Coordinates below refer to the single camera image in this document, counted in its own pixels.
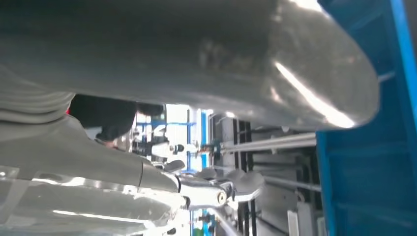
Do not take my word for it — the blue metal shelf rack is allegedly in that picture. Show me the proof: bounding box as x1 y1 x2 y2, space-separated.
315 0 417 236
135 109 217 236

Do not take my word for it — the person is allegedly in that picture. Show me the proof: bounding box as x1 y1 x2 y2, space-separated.
68 94 164 147

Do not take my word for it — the chrome horizontal tube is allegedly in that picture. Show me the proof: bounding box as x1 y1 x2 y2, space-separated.
221 132 317 154

